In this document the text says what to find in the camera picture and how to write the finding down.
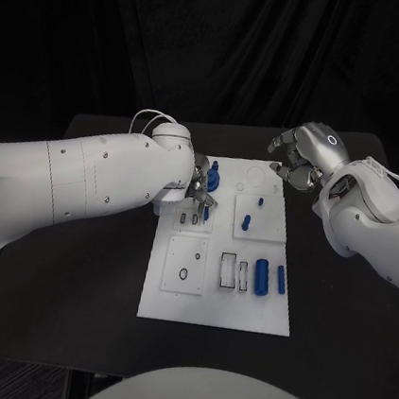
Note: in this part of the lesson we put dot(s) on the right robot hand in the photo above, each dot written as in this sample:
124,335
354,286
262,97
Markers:
314,147

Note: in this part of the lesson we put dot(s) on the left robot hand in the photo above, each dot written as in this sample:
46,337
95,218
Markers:
201,189

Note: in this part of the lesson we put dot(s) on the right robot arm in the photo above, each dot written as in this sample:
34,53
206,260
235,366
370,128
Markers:
372,216

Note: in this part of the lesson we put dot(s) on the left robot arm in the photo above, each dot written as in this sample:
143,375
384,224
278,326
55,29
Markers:
81,172

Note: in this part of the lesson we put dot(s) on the white task board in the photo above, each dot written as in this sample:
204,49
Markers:
213,305

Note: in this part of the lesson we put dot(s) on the blue gear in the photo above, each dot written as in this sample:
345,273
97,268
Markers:
213,178

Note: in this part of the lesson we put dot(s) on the small blue peg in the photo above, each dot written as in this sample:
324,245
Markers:
260,201

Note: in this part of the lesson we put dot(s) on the thick blue cylinder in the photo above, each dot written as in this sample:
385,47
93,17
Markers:
262,277

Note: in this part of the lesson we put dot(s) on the thin blue cylinder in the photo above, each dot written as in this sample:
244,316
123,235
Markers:
281,279

